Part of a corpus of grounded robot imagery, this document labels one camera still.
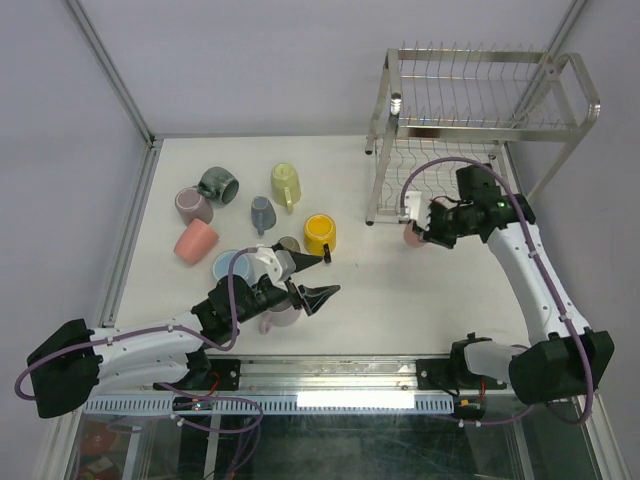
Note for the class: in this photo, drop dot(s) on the dark green glazed mug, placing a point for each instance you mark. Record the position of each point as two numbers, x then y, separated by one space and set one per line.
218 185

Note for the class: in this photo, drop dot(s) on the slate blue small mug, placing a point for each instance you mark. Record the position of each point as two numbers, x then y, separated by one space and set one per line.
263 215

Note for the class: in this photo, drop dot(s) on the aluminium mounting rail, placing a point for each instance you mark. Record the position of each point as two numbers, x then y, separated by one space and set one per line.
288 375

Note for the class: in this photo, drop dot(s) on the mauve upside-down mug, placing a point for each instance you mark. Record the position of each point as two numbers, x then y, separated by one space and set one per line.
191 205

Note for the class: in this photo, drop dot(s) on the light blue mug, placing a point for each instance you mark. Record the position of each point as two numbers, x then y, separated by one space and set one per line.
225 265

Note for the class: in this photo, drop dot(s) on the pink tumbler cup left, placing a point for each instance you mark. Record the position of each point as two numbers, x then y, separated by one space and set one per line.
197 240

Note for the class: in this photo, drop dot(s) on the pale yellow mug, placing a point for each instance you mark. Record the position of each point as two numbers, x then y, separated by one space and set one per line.
285 186

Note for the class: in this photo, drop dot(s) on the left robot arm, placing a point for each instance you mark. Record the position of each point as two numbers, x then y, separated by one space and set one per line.
77 362

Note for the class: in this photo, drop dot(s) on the steel dish rack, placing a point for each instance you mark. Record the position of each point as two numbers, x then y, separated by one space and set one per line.
434 102

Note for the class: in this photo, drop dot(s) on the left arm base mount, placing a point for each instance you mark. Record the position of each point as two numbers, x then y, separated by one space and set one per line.
205 372

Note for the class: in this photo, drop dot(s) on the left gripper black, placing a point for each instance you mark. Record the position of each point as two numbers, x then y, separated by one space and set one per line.
310 298

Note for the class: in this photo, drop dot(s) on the lilac ribbed mug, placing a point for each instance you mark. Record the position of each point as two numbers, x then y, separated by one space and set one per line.
282 315

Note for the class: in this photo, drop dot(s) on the yellow mug black handle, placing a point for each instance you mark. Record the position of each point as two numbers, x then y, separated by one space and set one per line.
320 236

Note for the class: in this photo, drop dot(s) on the white slotted cable duct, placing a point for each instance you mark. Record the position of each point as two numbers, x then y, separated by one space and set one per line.
319 402

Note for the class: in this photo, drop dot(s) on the small taupe mug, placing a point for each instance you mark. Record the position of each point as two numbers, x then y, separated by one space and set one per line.
290 243

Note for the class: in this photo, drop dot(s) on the pink tall tumbler cup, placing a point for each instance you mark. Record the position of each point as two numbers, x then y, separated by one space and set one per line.
413 235

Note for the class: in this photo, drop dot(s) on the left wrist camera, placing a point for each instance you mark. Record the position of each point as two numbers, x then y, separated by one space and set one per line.
278 263

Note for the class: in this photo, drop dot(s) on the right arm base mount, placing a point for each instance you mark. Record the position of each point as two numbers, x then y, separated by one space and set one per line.
450 374

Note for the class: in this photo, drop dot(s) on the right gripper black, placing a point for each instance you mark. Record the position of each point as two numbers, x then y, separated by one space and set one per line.
430 235

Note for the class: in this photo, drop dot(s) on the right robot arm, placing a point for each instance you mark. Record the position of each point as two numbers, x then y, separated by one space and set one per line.
565 356

